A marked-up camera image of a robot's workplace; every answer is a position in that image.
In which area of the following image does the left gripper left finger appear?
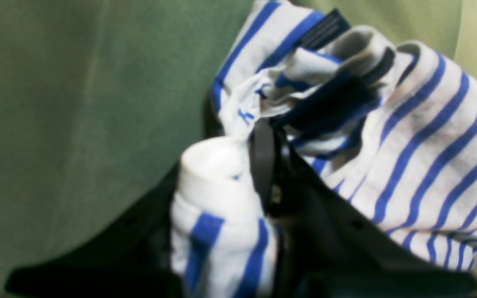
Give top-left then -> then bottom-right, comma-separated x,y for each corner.
5,165 -> 185,298

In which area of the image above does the blue white striped t-shirt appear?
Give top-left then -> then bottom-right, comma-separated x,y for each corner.
171,0 -> 477,298

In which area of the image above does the green table cloth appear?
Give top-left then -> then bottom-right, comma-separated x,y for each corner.
0,0 -> 477,298

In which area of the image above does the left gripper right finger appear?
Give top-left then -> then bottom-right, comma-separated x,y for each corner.
250,120 -> 477,298

